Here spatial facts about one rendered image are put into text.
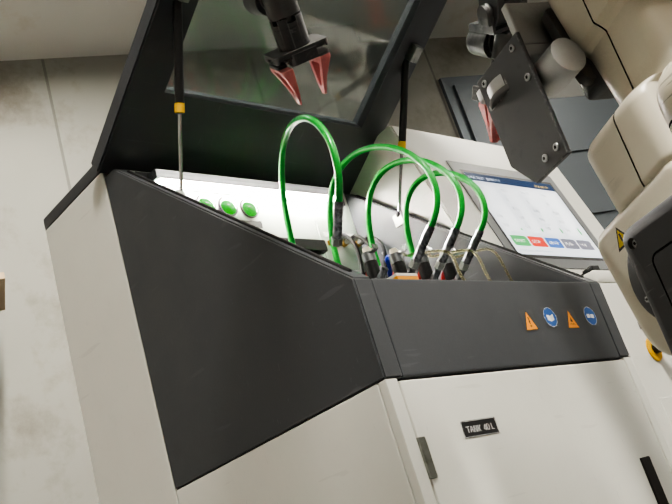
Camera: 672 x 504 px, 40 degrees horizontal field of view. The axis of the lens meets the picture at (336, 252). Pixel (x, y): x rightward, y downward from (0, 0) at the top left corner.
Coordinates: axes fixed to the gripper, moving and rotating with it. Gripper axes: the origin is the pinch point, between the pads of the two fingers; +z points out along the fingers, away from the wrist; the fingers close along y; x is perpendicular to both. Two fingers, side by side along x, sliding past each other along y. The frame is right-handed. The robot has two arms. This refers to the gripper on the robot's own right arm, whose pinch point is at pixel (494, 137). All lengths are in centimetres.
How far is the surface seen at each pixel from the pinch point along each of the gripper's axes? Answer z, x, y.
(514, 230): 30, -37, 29
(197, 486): 62, 58, -2
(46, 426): 189, 22, 252
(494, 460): 40, 28, -43
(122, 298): 39, 61, 34
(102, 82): 49, -39, 376
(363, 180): 23, -10, 58
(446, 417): 33, 36, -39
